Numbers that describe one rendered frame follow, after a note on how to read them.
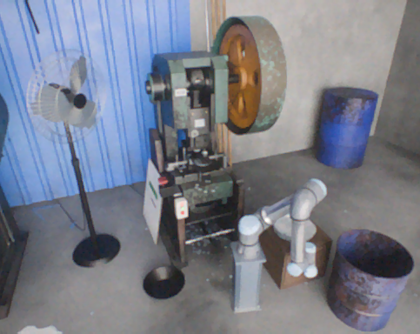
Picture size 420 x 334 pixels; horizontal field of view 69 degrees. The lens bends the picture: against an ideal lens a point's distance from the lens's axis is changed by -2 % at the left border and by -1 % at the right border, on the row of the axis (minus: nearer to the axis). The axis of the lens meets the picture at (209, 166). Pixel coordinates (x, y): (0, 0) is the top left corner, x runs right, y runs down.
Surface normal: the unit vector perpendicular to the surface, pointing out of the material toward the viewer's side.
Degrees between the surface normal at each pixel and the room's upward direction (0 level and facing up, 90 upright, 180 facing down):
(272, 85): 85
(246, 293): 90
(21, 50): 90
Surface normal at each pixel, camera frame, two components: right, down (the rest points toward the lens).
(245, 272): 0.11, 0.46
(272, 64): 0.34, 0.05
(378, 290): -0.16, 0.49
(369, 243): -0.44, 0.39
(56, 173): 0.37, 0.42
